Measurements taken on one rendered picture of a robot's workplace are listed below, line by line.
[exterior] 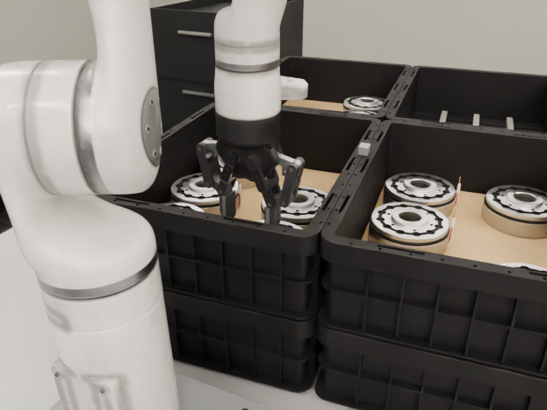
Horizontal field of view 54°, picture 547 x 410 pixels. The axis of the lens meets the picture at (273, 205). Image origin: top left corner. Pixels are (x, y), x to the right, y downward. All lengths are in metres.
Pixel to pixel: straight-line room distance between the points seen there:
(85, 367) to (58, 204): 0.13
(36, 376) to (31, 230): 0.40
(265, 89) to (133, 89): 0.25
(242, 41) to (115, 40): 0.23
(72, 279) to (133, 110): 0.13
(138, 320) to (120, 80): 0.19
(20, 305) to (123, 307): 0.49
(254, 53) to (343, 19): 3.67
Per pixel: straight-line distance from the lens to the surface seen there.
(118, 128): 0.35
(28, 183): 0.38
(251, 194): 0.85
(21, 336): 0.84
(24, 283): 0.95
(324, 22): 4.28
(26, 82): 0.37
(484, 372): 0.60
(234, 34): 0.57
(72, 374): 0.48
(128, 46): 0.36
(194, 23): 2.33
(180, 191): 0.80
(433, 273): 0.53
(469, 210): 0.85
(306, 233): 0.54
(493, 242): 0.78
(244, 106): 0.58
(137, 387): 0.47
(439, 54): 4.09
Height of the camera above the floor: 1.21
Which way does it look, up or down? 28 degrees down
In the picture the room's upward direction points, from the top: straight up
